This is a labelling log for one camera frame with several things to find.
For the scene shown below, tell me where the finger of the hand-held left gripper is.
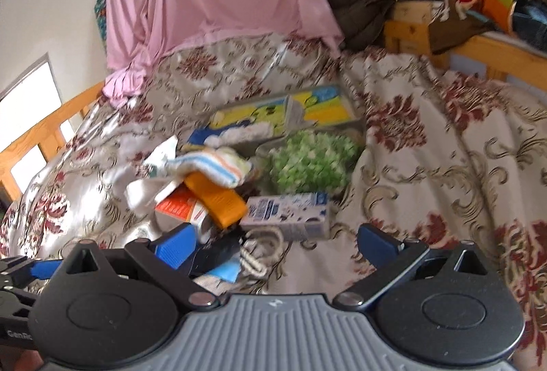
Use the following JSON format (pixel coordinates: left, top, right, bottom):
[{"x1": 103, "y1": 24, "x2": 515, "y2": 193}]
[
  {"x1": 0, "y1": 288, "x2": 40, "y2": 319},
  {"x1": 0, "y1": 256, "x2": 64, "y2": 285}
]

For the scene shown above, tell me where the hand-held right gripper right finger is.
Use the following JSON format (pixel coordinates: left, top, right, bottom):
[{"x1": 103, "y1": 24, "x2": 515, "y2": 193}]
[{"x1": 332, "y1": 224, "x2": 492, "y2": 309}]

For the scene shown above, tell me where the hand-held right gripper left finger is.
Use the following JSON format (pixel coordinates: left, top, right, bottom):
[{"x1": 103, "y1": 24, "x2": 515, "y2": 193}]
[{"x1": 60, "y1": 223, "x2": 219, "y2": 309}]

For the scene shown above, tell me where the striped towel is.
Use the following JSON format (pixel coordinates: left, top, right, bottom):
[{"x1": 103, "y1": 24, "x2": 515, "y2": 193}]
[{"x1": 164, "y1": 146, "x2": 254, "y2": 189}]

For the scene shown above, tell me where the orange and white carton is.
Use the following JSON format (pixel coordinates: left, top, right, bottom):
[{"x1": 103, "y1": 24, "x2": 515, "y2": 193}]
[{"x1": 154, "y1": 186, "x2": 212, "y2": 228}]

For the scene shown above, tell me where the black pouch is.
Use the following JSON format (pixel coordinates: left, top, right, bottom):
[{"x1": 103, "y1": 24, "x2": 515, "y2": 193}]
[{"x1": 188, "y1": 238, "x2": 245, "y2": 277}]

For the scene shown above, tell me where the blue sponge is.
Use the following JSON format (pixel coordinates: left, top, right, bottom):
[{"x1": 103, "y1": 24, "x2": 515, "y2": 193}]
[{"x1": 211, "y1": 260, "x2": 241, "y2": 284}]

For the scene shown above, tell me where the white plastic packet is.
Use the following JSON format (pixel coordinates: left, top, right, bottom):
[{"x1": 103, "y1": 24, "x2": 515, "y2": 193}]
[{"x1": 142, "y1": 135, "x2": 181, "y2": 180}]

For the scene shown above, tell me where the blue and white carton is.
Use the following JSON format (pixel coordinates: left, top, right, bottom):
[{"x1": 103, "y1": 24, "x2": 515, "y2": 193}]
[{"x1": 238, "y1": 191, "x2": 333, "y2": 242}]

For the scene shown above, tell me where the green artificial plant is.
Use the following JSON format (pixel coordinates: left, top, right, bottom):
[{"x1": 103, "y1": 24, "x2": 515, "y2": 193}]
[{"x1": 266, "y1": 131, "x2": 363, "y2": 196}]

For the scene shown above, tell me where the floral satin bedspread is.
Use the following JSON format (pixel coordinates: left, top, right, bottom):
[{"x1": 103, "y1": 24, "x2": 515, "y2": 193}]
[{"x1": 0, "y1": 33, "x2": 547, "y2": 371}]

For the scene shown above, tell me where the window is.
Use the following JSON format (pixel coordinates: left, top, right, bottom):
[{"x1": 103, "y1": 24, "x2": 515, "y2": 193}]
[{"x1": 0, "y1": 52, "x2": 56, "y2": 184}]

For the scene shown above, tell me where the dark brown cloth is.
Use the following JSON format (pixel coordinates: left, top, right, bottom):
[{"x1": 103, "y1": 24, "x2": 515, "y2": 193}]
[{"x1": 427, "y1": 0, "x2": 498, "y2": 55}]

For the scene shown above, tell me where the teal patterned cloth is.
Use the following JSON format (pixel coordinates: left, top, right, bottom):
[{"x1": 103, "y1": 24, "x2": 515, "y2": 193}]
[{"x1": 94, "y1": 0, "x2": 108, "y2": 43}]

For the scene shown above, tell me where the beige rope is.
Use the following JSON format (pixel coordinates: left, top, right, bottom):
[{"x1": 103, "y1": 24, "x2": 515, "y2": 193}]
[{"x1": 238, "y1": 226, "x2": 286, "y2": 280}]

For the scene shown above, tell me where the knotty wooden bed frame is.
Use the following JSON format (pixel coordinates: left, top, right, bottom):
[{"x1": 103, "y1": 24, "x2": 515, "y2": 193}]
[{"x1": 382, "y1": 0, "x2": 547, "y2": 84}]

